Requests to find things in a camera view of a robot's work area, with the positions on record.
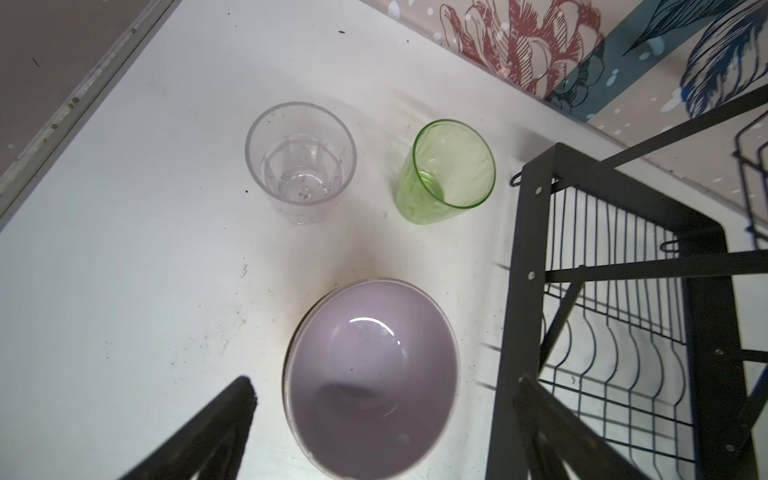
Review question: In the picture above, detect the black two-tier dish rack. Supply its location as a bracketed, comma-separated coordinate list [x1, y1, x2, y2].
[486, 87, 767, 479]

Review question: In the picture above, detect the clear glass tumbler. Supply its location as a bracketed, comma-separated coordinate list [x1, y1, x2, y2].
[245, 101, 358, 225]

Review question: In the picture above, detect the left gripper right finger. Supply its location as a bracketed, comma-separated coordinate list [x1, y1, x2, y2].
[514, 376, 646, 479]

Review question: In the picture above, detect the green glass tumbler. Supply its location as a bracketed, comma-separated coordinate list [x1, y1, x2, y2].
[394, 119, 497, 225]

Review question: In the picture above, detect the lilac bowl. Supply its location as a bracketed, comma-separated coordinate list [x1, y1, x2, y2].
[282, 278, 460, 479]

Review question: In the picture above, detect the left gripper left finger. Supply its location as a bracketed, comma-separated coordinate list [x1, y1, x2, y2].
[124, 376, 258, 479]

